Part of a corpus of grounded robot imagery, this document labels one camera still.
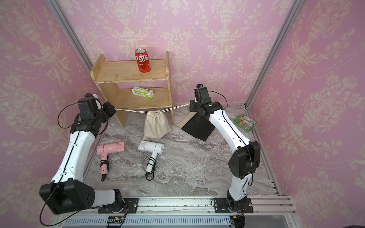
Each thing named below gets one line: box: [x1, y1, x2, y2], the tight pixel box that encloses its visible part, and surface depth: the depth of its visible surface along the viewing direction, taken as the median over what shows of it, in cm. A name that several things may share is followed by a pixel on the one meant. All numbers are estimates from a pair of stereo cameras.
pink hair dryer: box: [96, 142, 125, 182], surface depth 89 cm
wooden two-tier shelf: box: [90, 51, 175, 129], surface depth 83 cm
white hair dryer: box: [138, 140, 165, 181], surface depth 91 cm
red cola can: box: [134, 47, 152, 74], surface depth 74 cm
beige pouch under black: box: [176, 111, 198, 129], surface depth 114 cm
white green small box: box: [131, 86, 155, 100], surface depth 96 cm
